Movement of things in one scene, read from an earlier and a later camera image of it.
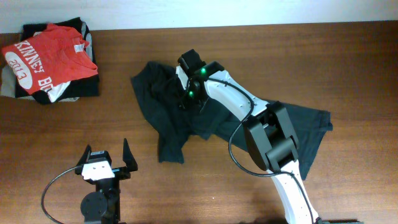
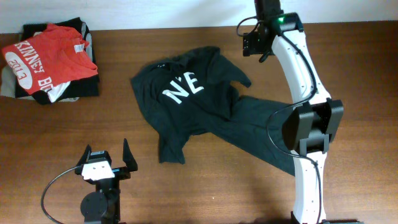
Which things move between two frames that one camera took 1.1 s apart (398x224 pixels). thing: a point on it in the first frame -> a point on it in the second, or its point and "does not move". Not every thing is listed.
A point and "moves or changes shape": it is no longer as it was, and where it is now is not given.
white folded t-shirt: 57,91 does not move
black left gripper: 122,172 does not move
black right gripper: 185,101 -> 250,44
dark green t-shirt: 158,93 moves or changes shape
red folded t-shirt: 51,56 does not move
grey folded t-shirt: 7,84 does not move
